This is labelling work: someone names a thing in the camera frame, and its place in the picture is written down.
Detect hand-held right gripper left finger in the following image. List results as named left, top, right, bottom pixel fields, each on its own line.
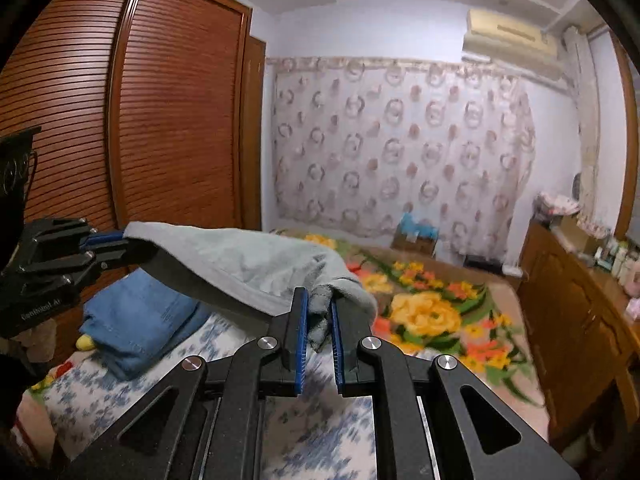
left=65, top=287, right=308, bottom=480

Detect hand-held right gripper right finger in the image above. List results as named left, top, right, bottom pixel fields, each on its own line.
left=330, top=299, right=581, bottom=480

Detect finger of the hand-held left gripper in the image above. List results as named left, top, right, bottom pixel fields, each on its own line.
left=22, top=217, right=127, bottom=256
left=10, top=240, right=158, bottom=291

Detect grey pants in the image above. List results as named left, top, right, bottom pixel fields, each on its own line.
left=122, top=221, right=378, bottom=353

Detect folded blue jeans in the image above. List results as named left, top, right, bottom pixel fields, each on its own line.
left=80, top=275, right=213, bottom=381

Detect flower print blanket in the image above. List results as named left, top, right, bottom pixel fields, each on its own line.
left=270, top=230, right=546, bottom=406

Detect blue floral bed sheet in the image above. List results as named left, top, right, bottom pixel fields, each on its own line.
left=17, top=310, right=381, bottom=480

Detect wooden slatted wardrobe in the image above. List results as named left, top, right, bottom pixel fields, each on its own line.
left=0, top=0, right=266, bottom=361

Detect flat black box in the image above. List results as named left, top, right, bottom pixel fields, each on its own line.
left=465, top=255, right=501, bottom=273

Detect circle pattern sheer curtain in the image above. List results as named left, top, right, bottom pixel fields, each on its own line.
left=265, top=55, right=536, bottom=241

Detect wooden cabinet counter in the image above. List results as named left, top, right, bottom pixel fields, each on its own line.
left=517, top=220, right=640, bottom=461

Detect open cardboard tray box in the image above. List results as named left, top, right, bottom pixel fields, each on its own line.
left=555, top=215, right=601, bottom=251

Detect row of toiletry bottles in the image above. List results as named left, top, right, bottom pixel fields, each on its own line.
left=595, top=237, right=640, bottom=286

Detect beige side curtain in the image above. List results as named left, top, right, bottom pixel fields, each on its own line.
left=562, top=25, right=601, bottom=226

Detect beige wall air conditioner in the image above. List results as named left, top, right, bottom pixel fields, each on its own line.
left=461, top=8, right=566, bottom=81

